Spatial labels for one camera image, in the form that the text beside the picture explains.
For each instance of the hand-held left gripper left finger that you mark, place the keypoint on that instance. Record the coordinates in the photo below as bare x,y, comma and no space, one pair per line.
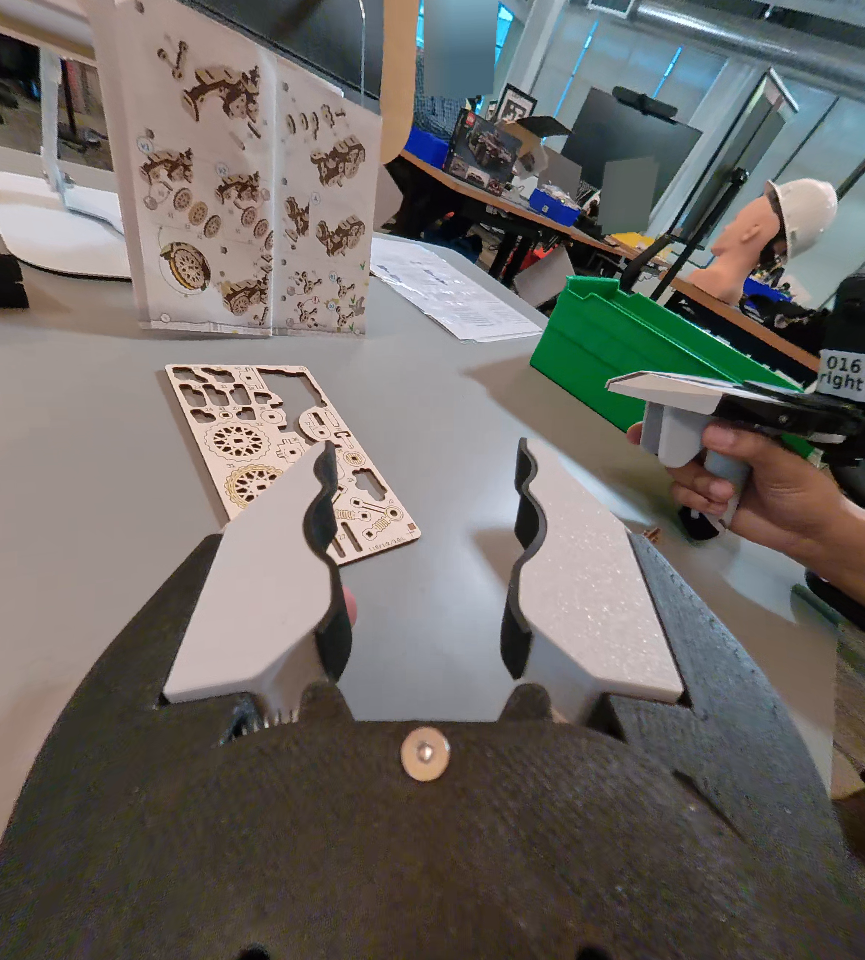
252,585

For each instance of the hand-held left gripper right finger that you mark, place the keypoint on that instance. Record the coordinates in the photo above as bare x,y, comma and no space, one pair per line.
597,600

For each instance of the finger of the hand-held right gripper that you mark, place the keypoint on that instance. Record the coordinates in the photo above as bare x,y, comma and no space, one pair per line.
665,393
687,381

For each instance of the wooden puzzle sheet with gears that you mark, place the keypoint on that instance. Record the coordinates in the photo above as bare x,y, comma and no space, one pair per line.
372,517

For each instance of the instruction booklet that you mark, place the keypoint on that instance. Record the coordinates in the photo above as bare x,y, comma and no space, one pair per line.
215,225

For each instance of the grey desk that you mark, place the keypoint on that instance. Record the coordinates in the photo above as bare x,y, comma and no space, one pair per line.
65,450

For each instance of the person's left hand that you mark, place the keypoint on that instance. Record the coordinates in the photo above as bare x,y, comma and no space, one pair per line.
351,607

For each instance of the person's right hand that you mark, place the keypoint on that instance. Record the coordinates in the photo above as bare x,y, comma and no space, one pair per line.
785,495

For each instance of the green plastic bin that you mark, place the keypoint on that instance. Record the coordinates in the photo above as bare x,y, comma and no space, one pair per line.
627,337

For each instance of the white hard hat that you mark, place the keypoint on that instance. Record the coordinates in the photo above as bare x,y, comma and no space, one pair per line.
807,210

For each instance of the mannequin head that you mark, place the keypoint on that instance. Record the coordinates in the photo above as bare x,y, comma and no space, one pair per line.
740,255

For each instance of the grey cardboard box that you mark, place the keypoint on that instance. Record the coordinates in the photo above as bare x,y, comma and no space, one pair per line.
549,277

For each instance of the background wooden table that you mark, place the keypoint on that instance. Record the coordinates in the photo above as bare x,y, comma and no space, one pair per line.
597,238

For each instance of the small blue parts bin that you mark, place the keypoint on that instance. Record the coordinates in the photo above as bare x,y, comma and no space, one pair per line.
556,208

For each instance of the black computer monitor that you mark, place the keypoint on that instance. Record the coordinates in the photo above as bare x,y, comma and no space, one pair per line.
627,150

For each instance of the printed paper sheets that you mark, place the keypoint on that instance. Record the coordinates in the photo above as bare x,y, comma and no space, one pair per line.
440,285

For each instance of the open cardboard box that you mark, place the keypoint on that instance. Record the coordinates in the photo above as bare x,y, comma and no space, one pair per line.
545,135

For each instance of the toy set box with car picture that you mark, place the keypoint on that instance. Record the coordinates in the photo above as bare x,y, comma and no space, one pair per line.
481,150

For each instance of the metal rod with white tip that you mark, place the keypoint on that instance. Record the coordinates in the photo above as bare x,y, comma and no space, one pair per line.
362,45

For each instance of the silver ventilation duct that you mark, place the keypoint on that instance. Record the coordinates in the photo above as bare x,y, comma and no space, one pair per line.
740,30

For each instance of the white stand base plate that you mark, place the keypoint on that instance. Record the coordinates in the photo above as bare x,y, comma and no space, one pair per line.
50,240

